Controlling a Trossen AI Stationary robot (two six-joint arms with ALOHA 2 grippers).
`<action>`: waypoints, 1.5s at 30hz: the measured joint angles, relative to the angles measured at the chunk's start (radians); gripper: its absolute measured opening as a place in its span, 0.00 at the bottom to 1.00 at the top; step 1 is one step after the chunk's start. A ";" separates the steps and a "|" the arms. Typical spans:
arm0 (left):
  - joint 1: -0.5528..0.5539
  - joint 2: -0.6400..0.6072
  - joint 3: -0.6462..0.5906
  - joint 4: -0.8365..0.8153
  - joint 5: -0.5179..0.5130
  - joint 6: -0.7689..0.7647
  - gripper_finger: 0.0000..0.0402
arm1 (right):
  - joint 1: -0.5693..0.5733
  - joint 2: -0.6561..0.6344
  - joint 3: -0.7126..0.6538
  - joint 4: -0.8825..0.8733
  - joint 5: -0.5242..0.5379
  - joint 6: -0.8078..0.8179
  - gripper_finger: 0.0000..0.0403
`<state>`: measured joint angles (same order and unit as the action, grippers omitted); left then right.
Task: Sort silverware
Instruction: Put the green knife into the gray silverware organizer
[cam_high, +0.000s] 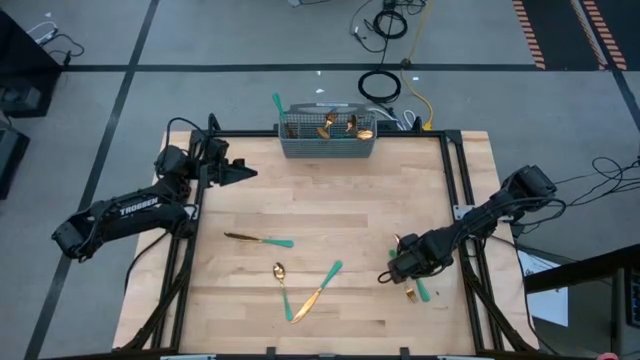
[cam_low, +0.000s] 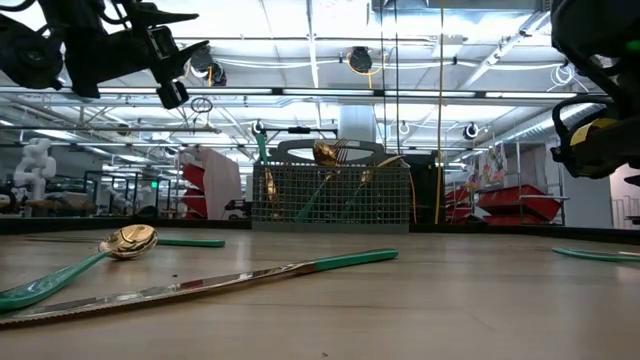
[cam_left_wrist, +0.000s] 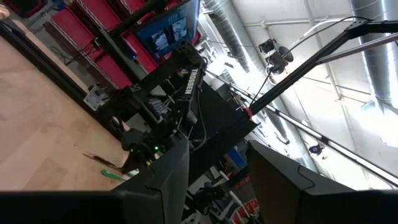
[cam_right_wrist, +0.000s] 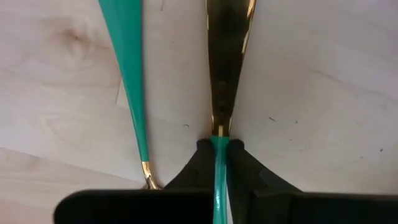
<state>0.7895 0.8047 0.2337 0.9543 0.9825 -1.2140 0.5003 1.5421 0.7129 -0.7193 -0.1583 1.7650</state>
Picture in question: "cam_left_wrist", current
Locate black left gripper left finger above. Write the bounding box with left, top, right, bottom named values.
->
left=113, top=136, right=190, bottom=224

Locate black overhead camera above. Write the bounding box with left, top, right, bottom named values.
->
left=257, top=38, right=295, bottom=76

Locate blue plastic crate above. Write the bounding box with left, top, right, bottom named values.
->
left=226, top=147, right=247, bottom=169

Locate gold fork green handle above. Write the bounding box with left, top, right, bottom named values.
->
left=101, top=169, right=139, bottom=182

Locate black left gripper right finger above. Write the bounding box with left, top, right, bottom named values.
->
left=247, top=139, right=371, bottom=224

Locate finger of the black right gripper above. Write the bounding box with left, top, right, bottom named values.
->
left=120, top=154, right=141, bottom=174

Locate silver ceiling duct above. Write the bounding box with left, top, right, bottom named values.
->
left=349, top=0, right=398, bottom=110
left=201, top=0, right=253, bottom=73

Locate computer monitor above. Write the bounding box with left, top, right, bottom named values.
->
left=134, top=0, right=202, bottom=60

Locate white metal bracket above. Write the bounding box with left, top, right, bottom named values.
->
left=83, top=85, right=110, bottom=112

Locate gold knife green handle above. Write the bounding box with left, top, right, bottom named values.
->
left=82, top=151, right=119, bottom=169

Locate black ceiling cable reel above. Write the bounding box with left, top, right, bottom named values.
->
left=307, top=142, right=325, bottom=157

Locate red plastic bin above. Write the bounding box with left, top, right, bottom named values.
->
left=50, top=7, right=106, bottom=60
left=95, top=54, right=134, bottom=90
left=3, top=0, right=48, bottom=19
left=79, top=0, right=123, bottom=31
left=121, top=32, right=160, bottom=75
left=124, top=0, right=149, bottom=14

